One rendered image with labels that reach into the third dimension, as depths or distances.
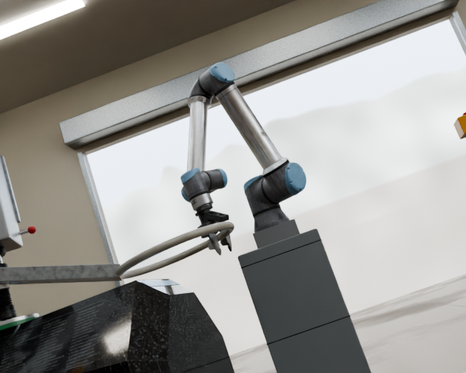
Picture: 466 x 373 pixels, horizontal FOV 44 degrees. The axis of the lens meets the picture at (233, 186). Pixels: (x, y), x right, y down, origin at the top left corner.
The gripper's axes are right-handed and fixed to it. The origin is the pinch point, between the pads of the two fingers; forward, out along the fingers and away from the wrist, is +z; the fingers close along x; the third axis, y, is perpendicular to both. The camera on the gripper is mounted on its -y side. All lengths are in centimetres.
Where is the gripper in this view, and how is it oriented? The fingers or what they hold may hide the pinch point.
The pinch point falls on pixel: (225, 249)
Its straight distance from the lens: 235.3
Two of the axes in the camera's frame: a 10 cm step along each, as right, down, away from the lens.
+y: -5.7, 4.1, 7.1
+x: -7.2, 1.7, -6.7
